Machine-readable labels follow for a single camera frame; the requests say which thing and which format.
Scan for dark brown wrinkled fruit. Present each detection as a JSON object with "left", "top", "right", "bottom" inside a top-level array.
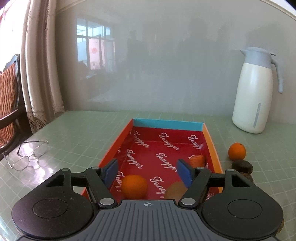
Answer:
[
  {"left": 232, "top": 160, "right": 253, "bottom": 174},
  {"left": 238, "top": 173, "right": 255, "bottom": 184}
]

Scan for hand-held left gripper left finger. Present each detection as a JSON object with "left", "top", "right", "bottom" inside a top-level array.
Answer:
[{"left": 43, "top": 159, "right": 119, "bottom": 208}]

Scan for large orange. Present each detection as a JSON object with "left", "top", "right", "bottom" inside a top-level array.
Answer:
[{"left": 122, "top": 175, "right": 148, "bottom": 199}]

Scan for wire-frame glasses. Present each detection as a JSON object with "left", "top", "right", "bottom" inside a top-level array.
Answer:
[{"left": 3, "top": 139, "right": 49, "bottom": 171}]

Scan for beige lace curtain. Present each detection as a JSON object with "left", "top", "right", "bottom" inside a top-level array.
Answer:
[{"left": 0, "top": 0, "right": 65, "bottom": 135}]

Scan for wooden chair orange upholstery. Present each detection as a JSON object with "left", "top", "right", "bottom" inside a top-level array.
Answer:
[{"left": 0, "top": 54, "right": 33, "bottom": 160}]

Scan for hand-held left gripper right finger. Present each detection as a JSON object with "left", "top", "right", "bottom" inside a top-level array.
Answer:
[{"left": 176, "top": 159, "right": 253, "bottom": 208}]

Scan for orange carrot piece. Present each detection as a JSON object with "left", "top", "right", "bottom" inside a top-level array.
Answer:
[{"left": 190, "top": 155, "right": 205, "bottom": 168}]

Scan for brown kiwi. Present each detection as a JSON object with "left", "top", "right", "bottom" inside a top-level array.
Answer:
[{"left": 165, "top": 182, "right": 189, "bottom": 201}]

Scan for green checkered tablecloth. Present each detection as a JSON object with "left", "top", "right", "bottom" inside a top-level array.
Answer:
[{"left": 0, "top": 110, "right": 296, "bottom": 241}]

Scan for small orange with stem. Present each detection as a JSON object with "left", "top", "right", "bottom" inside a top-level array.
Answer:
[{"left": 228, "top": 142, "right": 246, "bottom": 160}]

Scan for white thermos jug grey lid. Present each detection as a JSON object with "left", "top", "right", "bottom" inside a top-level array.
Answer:
[{"left": 232, "top": 47, "right": 284, "bottom": 134}]

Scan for colourful cardboard box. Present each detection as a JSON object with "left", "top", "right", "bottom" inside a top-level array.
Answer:
[{"left": 81, "top": 118, "right": 223, "bottom": 202}]

